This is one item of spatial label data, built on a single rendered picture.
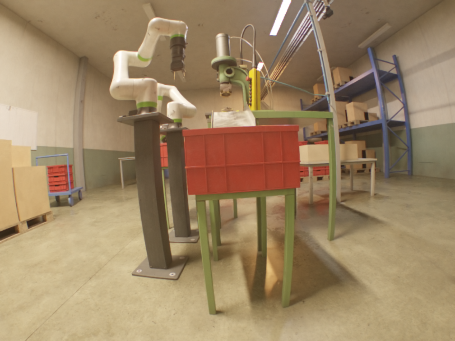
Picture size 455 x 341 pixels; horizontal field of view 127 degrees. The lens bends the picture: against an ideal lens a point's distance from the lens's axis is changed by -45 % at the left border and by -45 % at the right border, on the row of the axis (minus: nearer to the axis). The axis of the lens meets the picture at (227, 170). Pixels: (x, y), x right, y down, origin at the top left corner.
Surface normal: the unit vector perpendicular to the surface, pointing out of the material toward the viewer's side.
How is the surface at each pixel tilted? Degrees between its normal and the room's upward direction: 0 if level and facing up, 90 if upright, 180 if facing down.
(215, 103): 90
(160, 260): 90
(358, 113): 90
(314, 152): 90
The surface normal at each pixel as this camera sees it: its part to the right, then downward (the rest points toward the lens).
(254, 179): 0.04, 0.05
